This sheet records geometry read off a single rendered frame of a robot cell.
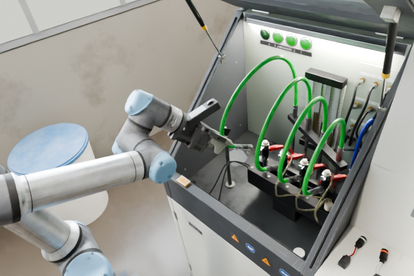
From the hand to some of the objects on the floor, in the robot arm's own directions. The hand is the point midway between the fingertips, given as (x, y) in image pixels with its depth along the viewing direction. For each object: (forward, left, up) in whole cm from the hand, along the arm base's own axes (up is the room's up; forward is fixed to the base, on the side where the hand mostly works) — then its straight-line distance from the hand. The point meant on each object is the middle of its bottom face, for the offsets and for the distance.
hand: (229, 140), depth 104 cm
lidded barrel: (-46, +134, -121) cm, 186 cm away
